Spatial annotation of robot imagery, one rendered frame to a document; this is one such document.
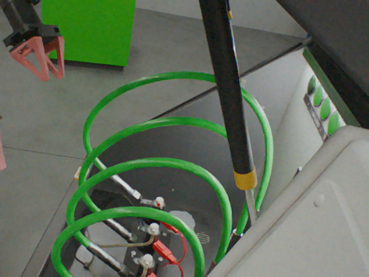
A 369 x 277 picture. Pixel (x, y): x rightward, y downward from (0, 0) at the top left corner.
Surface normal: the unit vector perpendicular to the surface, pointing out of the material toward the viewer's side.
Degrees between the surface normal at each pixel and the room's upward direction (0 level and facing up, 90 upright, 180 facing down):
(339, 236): 76
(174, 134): 90
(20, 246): 0
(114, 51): 90
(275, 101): 90
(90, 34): 90
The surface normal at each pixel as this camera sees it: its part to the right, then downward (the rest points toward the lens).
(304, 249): -0.91, -0.41
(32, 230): 0.16, -0.82
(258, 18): -0.04, 0.56
